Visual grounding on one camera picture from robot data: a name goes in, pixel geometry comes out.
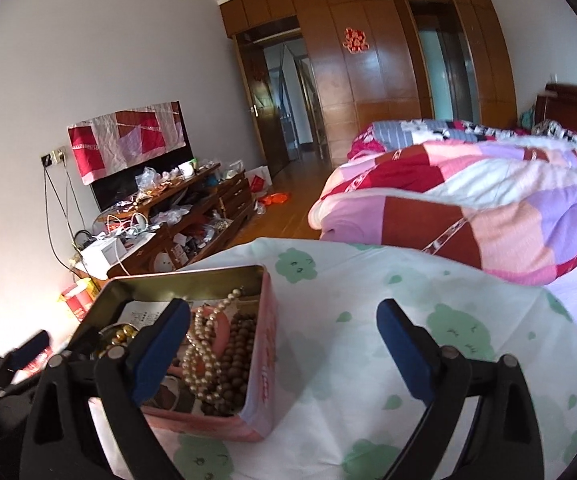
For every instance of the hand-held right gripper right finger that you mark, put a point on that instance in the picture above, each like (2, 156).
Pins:
(401, 345)

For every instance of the wooden television cabinet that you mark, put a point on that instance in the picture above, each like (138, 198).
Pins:
(236, 195)

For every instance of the pink metal tin box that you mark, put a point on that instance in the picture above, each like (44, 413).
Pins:
(263, 360)

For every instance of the red yellow package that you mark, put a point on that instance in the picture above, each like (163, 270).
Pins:
(79, 300)

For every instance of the red white paper bag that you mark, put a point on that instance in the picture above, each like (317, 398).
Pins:
(259, 179)

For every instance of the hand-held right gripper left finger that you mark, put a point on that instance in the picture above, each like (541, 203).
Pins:
(161, 345)

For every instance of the white cloth with green print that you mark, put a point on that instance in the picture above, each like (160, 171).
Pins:
(328, 360)

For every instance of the teal cloth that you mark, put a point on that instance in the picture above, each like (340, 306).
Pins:
(527, 117)

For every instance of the red pink patchwork cover cloth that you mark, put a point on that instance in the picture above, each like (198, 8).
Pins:
(123, 140)

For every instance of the pink bangle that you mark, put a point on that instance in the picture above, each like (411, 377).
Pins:
(218, 330)

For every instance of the wall socket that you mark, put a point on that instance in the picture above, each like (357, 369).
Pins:
(53, 156)

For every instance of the orange plastic bag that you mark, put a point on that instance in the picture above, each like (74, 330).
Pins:
(273, 199)

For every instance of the wooden wardrobe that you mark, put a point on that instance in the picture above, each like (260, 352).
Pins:
(368, 85)

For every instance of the striped panda blanket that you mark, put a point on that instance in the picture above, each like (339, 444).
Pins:
(403, 130)

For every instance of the red paper cut decoration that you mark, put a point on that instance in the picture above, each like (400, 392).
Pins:
(356, 40)

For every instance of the black television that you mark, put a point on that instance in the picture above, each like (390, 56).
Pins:
(118, 190)

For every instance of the pink red patchwork quilt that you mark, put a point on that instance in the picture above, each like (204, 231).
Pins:
(468, 210)

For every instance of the newspaper liner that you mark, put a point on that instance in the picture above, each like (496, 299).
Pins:
(141, 315)

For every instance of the wooden door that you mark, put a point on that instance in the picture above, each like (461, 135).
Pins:
(263, 125)

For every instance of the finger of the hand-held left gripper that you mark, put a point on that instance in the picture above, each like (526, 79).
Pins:
(26, 352)

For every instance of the white cardboard box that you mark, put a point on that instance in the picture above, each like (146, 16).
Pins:
(104, 256)

